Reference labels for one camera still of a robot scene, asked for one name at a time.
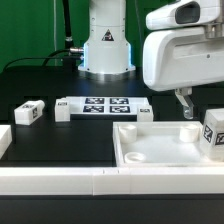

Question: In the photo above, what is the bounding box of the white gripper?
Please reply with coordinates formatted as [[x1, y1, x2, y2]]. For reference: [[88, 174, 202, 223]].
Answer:
[[142, 27, 224, 119]]

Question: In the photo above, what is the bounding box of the white square tabletop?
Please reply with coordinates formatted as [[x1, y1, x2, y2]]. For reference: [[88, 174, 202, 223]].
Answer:
[[113, 121, 224, 168]]

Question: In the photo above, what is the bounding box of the white U-shaped obstacle fence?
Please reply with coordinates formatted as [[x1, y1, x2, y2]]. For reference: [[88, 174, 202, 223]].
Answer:
[[0, 124, 224, 196]]

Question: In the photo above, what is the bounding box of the white marker base plate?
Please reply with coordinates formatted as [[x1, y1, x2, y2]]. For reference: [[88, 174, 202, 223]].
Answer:
[[67, 96, 151, 115]]

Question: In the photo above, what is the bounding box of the black hose with metal fitting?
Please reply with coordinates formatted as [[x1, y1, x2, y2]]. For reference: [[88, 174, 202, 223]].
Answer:
[[62, 0, 85, 56]]

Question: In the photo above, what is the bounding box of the black cable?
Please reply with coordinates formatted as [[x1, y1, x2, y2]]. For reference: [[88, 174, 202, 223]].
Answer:
[[2, 49, 84, 73]]

